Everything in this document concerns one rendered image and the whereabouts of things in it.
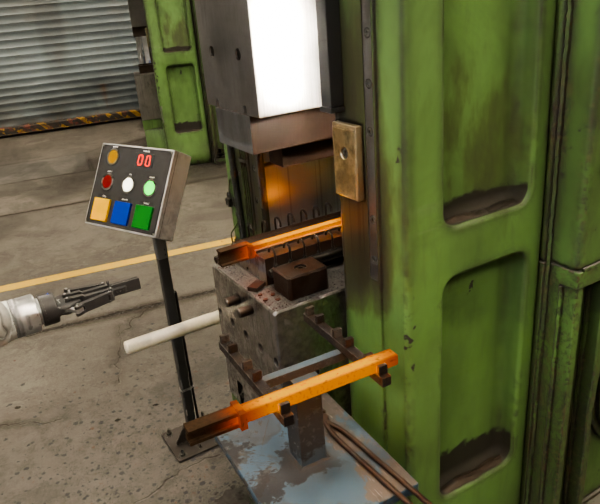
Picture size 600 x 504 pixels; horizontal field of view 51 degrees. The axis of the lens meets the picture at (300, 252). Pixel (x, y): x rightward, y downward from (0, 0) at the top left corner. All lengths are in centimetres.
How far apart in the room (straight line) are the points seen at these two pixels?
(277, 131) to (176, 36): 498
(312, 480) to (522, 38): 106
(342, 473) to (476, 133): 80
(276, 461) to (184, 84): 542
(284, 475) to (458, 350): 57
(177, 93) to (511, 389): 525
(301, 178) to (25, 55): 780
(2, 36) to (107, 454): 748
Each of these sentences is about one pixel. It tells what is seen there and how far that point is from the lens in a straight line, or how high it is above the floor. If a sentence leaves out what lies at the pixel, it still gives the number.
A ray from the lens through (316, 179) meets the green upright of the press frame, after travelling 198.
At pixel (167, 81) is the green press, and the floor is 86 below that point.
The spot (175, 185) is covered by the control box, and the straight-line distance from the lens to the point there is 203.
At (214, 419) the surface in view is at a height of 97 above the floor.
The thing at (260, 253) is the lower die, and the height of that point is 99.
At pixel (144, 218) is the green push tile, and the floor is 101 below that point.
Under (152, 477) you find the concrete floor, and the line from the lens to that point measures 255.
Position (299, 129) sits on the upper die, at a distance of 161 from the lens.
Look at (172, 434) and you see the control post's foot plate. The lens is 270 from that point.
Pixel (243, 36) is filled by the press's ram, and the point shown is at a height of 155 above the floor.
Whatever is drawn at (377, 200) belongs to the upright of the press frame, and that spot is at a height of 120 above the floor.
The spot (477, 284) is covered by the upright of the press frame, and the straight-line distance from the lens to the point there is 164.
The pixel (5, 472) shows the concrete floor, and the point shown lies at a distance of 281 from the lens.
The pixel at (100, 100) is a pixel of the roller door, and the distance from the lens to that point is 960.
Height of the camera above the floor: 165
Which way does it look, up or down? 23 degrees down
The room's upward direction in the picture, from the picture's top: 5 degrees counter-clockwise
